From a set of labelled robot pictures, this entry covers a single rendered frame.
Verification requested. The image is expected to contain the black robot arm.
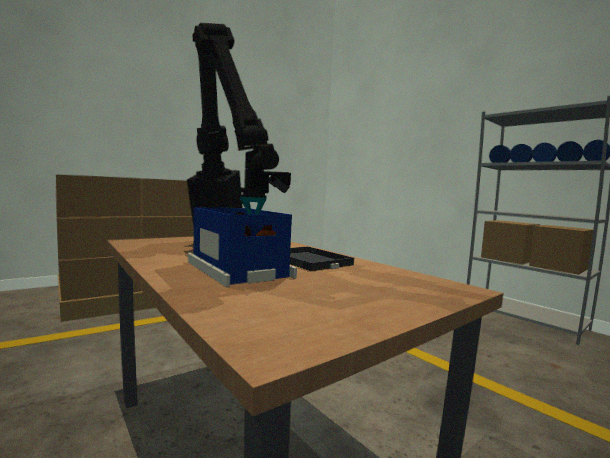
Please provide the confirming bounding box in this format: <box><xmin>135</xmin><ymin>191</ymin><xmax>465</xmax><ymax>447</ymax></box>
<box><xmin>192</xmin><ymin>23</ymin><xmax>291</xmax><ymax>193</ymax></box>

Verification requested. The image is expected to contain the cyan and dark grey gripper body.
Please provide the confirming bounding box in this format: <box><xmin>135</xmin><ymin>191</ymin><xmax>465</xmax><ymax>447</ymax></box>
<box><xmin>238</xmin><ymin>169</ymin><xmax>269</xmax><ymax>198</ymax></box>

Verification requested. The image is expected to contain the blue bottle crate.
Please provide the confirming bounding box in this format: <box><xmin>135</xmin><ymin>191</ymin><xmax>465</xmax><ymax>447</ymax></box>
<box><xmin>194</xmin><ymin>208</ymin><xmax>292</xmax><ymax>285</ymax></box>

